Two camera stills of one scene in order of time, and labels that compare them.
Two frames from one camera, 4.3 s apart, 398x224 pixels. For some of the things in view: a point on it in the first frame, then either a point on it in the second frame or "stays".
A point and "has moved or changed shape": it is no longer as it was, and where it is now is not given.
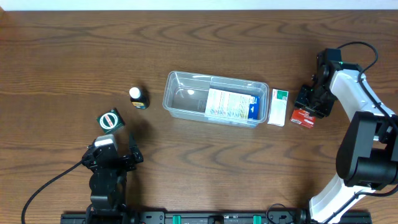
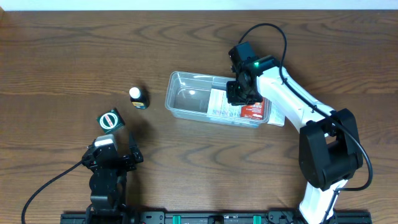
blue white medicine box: (228, 104) stays
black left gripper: (121, 160) stays
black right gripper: (313, 106) -> (236, 94)
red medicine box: (303, 117) has moved or changed shape
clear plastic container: (216, 99) stays
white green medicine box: (278, 107) stays
